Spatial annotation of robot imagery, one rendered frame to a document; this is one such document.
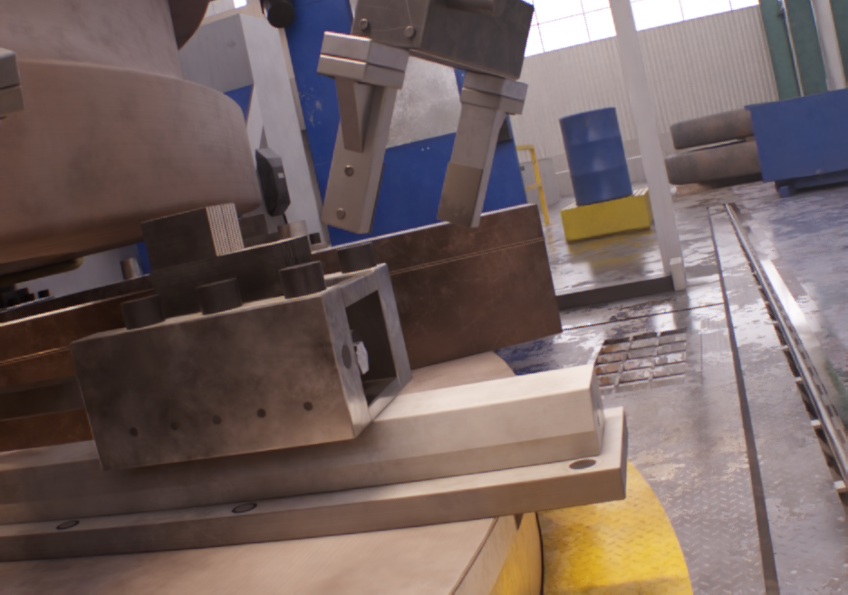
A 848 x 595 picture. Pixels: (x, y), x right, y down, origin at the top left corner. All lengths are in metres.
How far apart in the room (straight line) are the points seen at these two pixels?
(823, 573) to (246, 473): 1.00
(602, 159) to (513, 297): 6.42
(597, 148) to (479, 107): 8.34
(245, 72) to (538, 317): 4.78
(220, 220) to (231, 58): 5.64
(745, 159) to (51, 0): 11.58
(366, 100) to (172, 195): 1.24
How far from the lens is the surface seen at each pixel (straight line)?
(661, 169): 5.39
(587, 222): 8.94
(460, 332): 2.57
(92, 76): 1.58
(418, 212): 5.51
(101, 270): 6.88
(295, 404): 1.34
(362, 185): 0.49
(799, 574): 1.73
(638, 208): 8.89
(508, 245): 2.58
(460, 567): 1.20
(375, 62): 0.47
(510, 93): 0.62
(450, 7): 0.51
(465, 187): 0.61
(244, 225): 3.54
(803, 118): 9.53
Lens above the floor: 0.78
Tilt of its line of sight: 6 degrees down
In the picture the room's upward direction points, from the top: 12 degrees counter-clockwise
